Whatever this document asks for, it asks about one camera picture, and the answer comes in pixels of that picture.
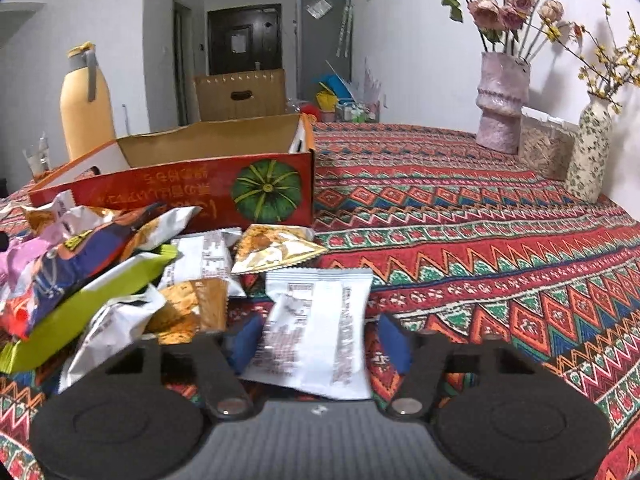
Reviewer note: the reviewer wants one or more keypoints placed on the clear container of seeds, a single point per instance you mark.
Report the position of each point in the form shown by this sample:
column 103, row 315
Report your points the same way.
column 545, row 147

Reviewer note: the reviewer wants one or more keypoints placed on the white folded umbrella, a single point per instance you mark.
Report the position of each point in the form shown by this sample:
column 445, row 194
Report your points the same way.
column 345, row 25

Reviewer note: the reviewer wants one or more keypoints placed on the yellow flower branches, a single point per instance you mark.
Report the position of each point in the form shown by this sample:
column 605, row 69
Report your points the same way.
column 600, row 67

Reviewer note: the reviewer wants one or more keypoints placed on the dark door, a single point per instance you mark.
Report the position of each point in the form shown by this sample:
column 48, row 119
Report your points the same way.
column 220, row 35

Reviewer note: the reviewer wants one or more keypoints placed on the orange cracker snack packet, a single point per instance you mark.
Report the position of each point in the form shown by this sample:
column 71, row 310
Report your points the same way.
column 190, row 305

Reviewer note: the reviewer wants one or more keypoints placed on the floral print vase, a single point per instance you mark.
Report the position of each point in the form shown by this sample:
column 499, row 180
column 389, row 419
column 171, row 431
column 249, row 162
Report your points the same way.
column 590, row 150

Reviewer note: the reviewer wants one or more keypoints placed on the silver white snack packet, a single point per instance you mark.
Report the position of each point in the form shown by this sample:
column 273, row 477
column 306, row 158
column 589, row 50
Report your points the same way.
column 110, row 330

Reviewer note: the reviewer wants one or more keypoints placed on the clear plastic bag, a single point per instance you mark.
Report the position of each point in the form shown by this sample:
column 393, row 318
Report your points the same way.
column 320, row 7

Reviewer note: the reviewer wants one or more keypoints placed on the yellow triangular snack packet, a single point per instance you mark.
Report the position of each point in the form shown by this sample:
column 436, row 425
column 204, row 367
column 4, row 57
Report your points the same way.
column 270, row 250

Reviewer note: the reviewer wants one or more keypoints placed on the pink ceramic vase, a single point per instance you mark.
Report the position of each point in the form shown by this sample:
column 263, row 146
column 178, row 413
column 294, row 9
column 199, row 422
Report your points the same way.
column 500, row 105

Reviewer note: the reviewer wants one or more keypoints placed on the yellow bag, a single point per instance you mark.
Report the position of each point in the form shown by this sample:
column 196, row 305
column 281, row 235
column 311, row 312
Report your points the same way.
column 326, row 101

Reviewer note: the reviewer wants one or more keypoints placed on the grey refrigerator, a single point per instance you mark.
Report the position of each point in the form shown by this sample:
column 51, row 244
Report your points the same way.
column 320, row 50

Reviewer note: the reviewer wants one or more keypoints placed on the red blue cartoon snack packet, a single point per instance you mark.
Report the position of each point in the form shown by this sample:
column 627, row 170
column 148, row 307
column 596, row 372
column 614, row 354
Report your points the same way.
column 75, row 270

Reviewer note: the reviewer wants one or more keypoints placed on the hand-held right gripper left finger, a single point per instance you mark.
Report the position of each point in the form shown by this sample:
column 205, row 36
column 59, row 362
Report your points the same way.
column 245, row 345

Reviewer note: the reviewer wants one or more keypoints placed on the red cardboard box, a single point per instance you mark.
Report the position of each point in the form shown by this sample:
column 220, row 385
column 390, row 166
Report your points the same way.
column 175, row 180

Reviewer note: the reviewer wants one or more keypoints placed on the yellow thermos jug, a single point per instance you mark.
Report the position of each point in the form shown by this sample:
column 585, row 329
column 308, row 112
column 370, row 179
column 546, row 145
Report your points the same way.
column 85, row 110

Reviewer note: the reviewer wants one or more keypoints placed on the pink snack packet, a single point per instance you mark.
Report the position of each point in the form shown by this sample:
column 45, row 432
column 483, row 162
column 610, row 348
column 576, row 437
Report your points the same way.
column 20, row 260

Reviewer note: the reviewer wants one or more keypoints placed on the white crumpled snack packet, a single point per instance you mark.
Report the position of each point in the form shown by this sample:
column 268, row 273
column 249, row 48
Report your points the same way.
column 75, row 217

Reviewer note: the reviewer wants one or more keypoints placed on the paper notice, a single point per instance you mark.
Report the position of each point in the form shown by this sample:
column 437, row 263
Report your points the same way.
column 238, row 44

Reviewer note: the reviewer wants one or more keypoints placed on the clear drinking glass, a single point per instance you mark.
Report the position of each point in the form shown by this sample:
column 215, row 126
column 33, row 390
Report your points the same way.
column 37, row 162

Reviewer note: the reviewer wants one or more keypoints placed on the lime green snack packet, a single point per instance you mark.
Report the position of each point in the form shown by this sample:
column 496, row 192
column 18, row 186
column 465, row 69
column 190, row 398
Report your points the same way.
column 75, row 320

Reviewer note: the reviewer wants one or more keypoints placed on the white orange snack packet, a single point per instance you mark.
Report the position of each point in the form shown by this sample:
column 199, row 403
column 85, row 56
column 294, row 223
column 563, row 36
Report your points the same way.
column 172, row 222

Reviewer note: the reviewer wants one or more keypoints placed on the brown chair back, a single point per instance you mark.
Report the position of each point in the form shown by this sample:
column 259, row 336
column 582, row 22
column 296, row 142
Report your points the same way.
column 215, row 100

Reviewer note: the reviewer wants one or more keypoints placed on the blue bag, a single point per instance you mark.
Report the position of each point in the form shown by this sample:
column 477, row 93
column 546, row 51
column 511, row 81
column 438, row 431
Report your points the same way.
column 332, row 84

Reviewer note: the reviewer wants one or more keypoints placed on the dried pink roses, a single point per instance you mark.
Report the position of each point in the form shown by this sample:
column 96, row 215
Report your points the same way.
column 487, row 12

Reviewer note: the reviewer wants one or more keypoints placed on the lavender bunch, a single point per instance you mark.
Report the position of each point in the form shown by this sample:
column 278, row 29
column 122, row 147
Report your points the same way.
column 372, row 85

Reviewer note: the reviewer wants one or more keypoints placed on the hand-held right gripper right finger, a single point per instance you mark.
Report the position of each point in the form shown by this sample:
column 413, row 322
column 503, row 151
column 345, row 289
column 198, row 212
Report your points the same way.
column 395, row 342

